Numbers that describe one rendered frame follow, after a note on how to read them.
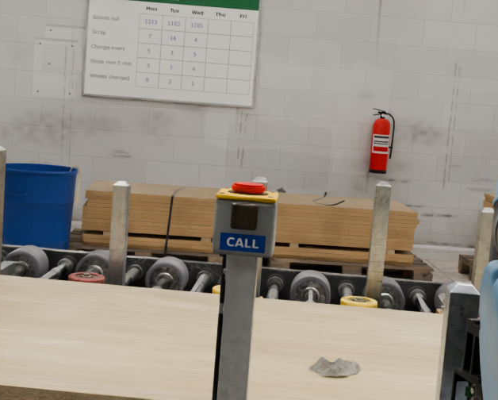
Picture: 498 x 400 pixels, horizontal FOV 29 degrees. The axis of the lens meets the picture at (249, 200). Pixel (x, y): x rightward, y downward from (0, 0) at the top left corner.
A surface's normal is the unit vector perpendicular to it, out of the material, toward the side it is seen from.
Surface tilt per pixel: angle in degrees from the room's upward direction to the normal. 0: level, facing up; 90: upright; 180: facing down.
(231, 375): 90
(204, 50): 90
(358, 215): 90
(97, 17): 90
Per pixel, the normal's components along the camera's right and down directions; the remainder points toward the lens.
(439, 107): 0.04, 0.11
